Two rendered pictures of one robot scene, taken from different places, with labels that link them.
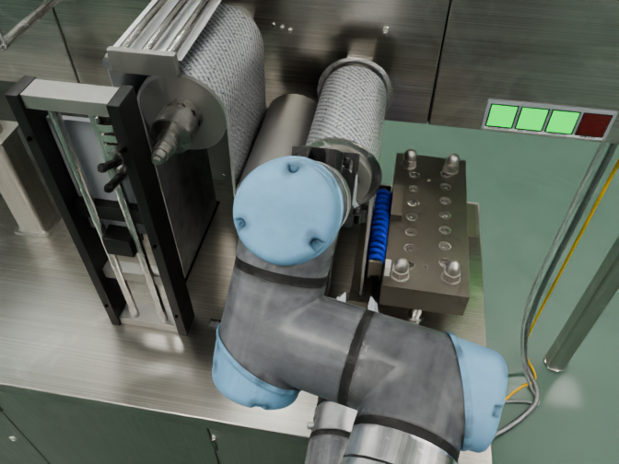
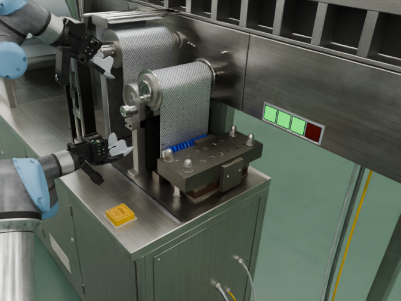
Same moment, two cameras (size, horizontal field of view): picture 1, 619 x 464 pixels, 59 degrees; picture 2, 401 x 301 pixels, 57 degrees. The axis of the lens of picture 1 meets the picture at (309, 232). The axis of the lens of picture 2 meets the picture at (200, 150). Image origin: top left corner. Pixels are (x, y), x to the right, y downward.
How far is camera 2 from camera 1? 0.96 m
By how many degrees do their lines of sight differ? 33
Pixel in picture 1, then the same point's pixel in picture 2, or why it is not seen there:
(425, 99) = (240, 95)
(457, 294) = (181, 175)
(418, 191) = (222, 143)
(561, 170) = not seen: outside the picture
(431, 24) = (241, 53)
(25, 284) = (64, 120)
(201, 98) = (116, 43)
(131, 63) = (95, 20)
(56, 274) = not seen: hidden behind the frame
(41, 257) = not seen: hidden behind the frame
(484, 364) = (8, 44)
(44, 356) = (42, 138)
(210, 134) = (118, 61)
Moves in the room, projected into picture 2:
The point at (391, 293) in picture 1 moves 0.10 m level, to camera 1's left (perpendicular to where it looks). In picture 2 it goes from (160, 165) to (140, 156)
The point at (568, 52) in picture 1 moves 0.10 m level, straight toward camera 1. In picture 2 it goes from (298, 80) to (272, 83)
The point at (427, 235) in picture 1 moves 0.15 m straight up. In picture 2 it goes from (201, 155) to (203, 118)
